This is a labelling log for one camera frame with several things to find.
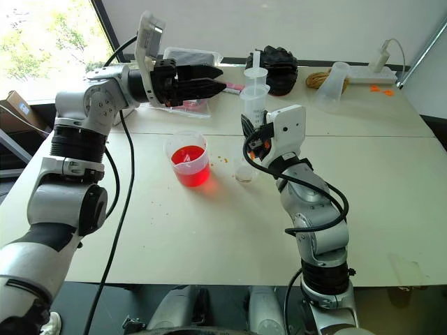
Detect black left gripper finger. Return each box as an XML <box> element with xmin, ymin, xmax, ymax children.
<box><xmin>174</xmin><ymin>64</ymin><xmax>224</xmax><ymax>83</ymax></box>
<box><xmin>175</xmin><ymin>79</ymin><xmax>227</xmax><ymax>104</ymax></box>

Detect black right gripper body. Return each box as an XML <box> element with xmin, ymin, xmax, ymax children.
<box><xmin>245</xmin><ymin>121</ymin><xmax>275</xmax><ymax>161</ymax></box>

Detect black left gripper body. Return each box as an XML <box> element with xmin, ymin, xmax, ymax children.
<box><xmin>152</xmin><ymin>58</ymin><xmax>183</xmax><ymax>107</ymax></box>

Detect tall clear measuring cylinder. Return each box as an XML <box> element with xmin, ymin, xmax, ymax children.
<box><xmin>239</xmin><ymin>50</ymin><xmax>270</xmax><ymax>131</ymax></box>

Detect small clear plastic cup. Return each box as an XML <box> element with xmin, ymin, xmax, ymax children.
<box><xmin>233</xmin><ymin>156</ymin><xmax>260</xmax><ymax>184</ymax></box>

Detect clear beaker with red liquid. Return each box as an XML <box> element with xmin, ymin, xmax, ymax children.
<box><xmin>163</xmin><ymin>130</ymin><xmax>212</xmax><ymax>188</ymax></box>

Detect clear bag with pink item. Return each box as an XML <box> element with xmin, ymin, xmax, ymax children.
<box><xmin>148</xmin><ymin>80</ymin><xmax>246</xmax><ymax>120</ymax></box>

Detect clear bag with black item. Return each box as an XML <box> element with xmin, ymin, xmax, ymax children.
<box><xmin>163</xmin><ymin>46</ymin><xmax>223</xmax><ymax>70</ymax></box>

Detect black bundled fabric object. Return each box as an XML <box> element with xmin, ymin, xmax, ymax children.
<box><xmin>244</xmin><ymin>45</ymin><xmax>299</xmax><ymax>97</ymax></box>

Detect tipped clear plastic beaker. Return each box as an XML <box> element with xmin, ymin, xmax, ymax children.
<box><xmin>313</xmin><ymin>61</ymin><xmax>351</xmax><ymax>106</ymax></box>

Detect white power strip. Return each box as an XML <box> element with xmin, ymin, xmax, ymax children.
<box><xmin>346</xmin><ymin>66</ymin><xmax>397</xmax><ymax>85</ymax></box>

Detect small orange plastic pieces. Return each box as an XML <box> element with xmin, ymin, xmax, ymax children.
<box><xmin>370</xmin><ymin>84</ymin><xmax>395</xmax><ymax>96</ymax></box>

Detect brown cardboard box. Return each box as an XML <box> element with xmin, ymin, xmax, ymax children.
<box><xmin>0</xmin><ymin>90</ymin><xmax>52</xmax><ymax>141</ymax></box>

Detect silver metal pole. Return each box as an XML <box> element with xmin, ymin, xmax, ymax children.
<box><xmin>396</xmin><ymin>30</ymin><xmax>447</xmax><ymax>90</ymax></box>

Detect clear tape strip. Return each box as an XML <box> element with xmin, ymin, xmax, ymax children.
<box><xmin>388</xmin><ymin>252</ymin><xmax>426</xmax><ymax>288</ymax></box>

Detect white shoe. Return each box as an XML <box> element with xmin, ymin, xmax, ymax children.
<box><xmin>41</xmin><ymin>311</ymin><xmax>63</xmax><ymax>335</ymax></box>

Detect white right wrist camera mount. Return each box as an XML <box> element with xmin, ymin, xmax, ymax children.
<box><xmin>260</xmin><ymin>104</ymin><xmax>307</xmax><ymax>165</ymax></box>

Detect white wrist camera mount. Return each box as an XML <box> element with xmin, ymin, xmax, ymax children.
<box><xmin>260</xmin><ymin>104</ymin><xmax>307</xmax><ymax>165</ymax></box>
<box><xmin>134</xmin><ymin>10</ymin><xmax>167</xmax><ymax>105</ymax></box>

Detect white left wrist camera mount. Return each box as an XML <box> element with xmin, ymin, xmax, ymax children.
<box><xmin>134</xmin><ymin>10</ymin><xmax>167</xmax><ymax>105</ymax></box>

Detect brown rope coil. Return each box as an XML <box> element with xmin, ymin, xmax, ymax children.
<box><xmin>305</xmin><ymin>68</ymin><xmax>351</xmax><ymax>92</ymax></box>

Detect dark window frame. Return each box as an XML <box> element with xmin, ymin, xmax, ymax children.
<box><xmin>90</xmin><ymin>0</ymin><xmax>122</xmax><ymax>64</ymax></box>

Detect long black left arm cable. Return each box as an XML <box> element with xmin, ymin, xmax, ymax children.
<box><xmin>82</xmin><ymin>34</ymin><xmax>139</xmax><ymax>335</ymax></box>

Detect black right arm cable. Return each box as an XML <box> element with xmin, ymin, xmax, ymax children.
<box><xmin>242</xmin><ymin>134</ymin><xmax>351</xmax><ymax>236</ymax></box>

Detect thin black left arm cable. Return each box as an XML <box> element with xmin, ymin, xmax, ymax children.
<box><xmin>103</xmin><ymin>146</ymin><xmax>122</xmax><ymax>219</ymax></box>

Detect white plug with cable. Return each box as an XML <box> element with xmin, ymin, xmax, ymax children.
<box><xmin>369</xmin><ymin>37</ymin><xmax>407</xmax><ymax>73</ymax></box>

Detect black right shoulder cable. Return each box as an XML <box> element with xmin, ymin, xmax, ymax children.
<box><xmin>283</xmin><ymin>267</ymin><xmax>305</xmax><ymax>335</ymax></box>

